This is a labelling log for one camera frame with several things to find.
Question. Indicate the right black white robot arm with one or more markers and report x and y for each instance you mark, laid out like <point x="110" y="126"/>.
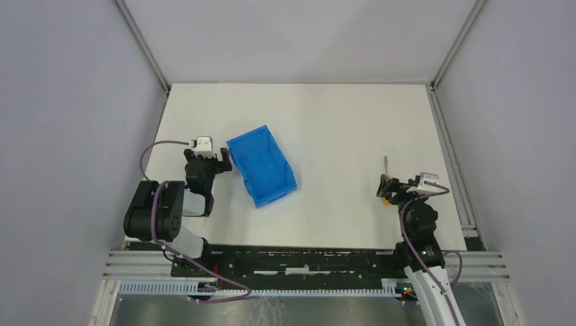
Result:
<point x="419" y="254"/>

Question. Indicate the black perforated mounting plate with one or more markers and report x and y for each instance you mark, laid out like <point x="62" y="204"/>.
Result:
<point x="301" y="268"/>

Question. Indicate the right aluminium corner post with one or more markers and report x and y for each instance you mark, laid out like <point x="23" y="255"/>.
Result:
<point x="460" y="38"/>

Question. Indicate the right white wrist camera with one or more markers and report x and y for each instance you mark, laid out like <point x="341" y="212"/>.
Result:
<point x="424" y="184"/>

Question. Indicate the left aluminium corner post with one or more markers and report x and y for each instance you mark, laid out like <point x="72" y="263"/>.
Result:
<point x="134" y="30"/>

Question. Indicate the right aluminium side rail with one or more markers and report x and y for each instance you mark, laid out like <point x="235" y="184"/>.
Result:
<point x="467" y="214"/>

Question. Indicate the aluminium corner post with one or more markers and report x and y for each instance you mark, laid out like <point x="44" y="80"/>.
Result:
<point x="460" y="38"/>
<point x="134" y="30"/>

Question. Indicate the orange handled screwdriver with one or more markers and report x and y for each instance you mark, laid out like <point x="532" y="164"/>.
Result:
<point x="386" y="173"/>

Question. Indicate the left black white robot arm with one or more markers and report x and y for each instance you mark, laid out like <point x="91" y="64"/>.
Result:
<point x="156" y="212"/>

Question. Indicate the blue plastic storage bin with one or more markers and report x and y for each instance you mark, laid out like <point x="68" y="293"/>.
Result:
<point x="266" y="173"/>

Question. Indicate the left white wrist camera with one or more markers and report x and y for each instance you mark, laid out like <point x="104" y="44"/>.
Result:
<point x="202" y="146"/>

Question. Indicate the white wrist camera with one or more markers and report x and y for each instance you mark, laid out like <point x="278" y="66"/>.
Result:
<point x="424" y="184"/>
<point x="202" y="146"/>

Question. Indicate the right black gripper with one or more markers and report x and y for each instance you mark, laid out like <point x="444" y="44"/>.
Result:
<point x="399" y="187"/>

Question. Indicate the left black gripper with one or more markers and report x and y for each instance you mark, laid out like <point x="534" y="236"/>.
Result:
<point x="206" y="163"/>

